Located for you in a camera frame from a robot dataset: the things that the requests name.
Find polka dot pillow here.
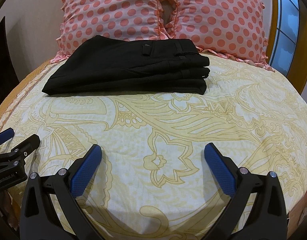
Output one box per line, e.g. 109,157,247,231
51,0,168,63
164,0,273,71

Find right polka dot pillow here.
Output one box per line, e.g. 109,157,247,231
164,0,273,71

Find black pants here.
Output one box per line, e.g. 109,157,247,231
42,35,210,96

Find blue glass wooden door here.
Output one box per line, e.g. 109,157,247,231
266,0,307,93

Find dark bedside furniture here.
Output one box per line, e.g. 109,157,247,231
0,16,19,105

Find yellow floral bed mattress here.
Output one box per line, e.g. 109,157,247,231
0,55,307,239

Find left polka dot pillow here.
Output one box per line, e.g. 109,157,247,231
51,0,168,63

